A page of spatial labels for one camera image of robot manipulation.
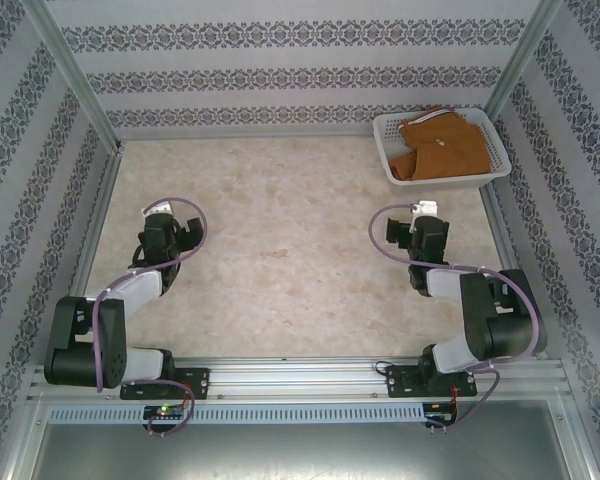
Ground brown long pants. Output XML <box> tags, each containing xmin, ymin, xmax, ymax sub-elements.
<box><xmin>388</xmin><ymin>105</ymin><xmax>493</xmax><ymax>183</ymax></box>

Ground white plastic mesh basket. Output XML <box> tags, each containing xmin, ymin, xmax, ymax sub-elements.
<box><xmin>372</xmin><ymin>106</ymin><xmax>512</xmax><ymax>189</ymax></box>

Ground controller board with green light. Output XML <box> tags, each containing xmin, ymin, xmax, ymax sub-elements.
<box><xmin>143</xmin><ymin>404</ymin><xmax>184</xmax><ymax>421</ymax></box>

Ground grey metal sheet panel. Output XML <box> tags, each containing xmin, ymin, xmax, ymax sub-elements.
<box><xmin>9</xmin><ymin>399</ymin><xmax>597</xmax><ymax>480</ymax></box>

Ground aluminium table side rail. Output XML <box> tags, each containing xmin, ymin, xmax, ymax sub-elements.
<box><xmin>479</xmin><ymin>177</ymin><xmax>549</xmax><ymax>361</ymax></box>
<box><xmin>47</xmin><ymin>142</ymin><xmax>127</xmax><ymax>364</ymax></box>

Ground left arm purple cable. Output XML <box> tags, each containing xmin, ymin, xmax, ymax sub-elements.
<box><xmin>92</xmin><ymin>198</ymin><xmax>211</xmax><ymax>439</ymax></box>

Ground aluminium table back rail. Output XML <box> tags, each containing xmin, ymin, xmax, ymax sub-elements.
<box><xmin>117</xmin><ymin>130</ymin><xmax>381</xmax><ymax>147</ymax></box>

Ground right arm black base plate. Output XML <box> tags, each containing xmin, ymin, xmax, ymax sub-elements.
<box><xmin>385</xmin><ymin>364</ymin><xmax>479</xmax><ymax>399</ymax></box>

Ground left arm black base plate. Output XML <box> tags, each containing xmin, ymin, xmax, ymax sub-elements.
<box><xmin>119</xmin><ymin>366</ymin><xmax>213</xmax><ymax>402</ymax></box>

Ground controller board with red wires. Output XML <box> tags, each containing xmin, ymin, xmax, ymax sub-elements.
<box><xmin>423</xmin><ymin>401</ymin><xmax>459</xmax><ymax>423</ymax></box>

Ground aluminium frame post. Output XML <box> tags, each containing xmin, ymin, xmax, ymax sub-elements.
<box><xmin>483</xmin><ymin>0</ymin><xmax>567</xmax><ymax>120</ymax></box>
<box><xmin>33</xmin><ymin>0</ymin><xmax>124</xmax><ymax>152</ymax></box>

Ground aluminium mounting rail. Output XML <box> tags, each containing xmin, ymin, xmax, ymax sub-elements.
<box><xmin>27</xmin><ymin>355</ymin><xmax>574</xmax><ymax>402</ymax></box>

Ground slotted metal cable tray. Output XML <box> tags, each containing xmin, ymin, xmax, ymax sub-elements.
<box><xmin>47</xmin><ymin>403</ymin><xmax>427</xmax><ymax>425</ymax></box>

